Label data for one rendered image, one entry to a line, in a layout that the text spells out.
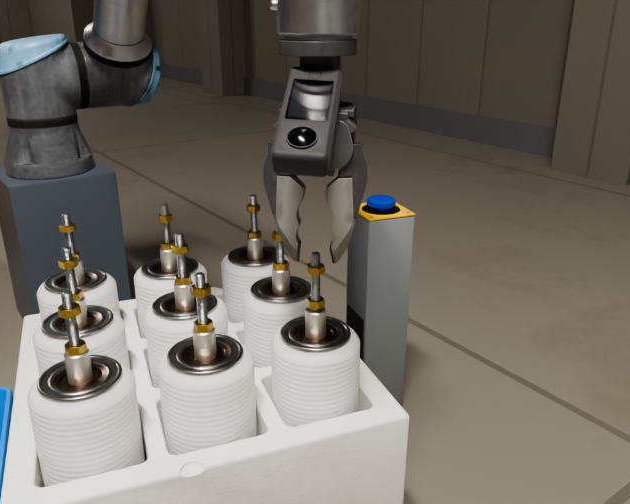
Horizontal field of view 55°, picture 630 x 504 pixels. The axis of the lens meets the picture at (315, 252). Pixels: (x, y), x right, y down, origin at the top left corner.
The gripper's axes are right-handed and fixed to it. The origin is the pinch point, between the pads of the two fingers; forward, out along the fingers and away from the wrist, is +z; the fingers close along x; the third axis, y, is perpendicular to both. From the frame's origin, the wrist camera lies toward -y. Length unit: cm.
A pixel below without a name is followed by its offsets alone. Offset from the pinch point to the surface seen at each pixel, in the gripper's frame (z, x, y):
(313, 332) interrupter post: 8.9, 0.1, -0.5
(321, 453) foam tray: 18.7, -1.5, -7.3
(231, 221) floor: 35, 37, 108
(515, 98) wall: 14, -62, 222
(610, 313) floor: 35, -54, 60
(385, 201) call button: 1.9, -6.9, 24.2
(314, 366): 10.6, -0.4, -4.2
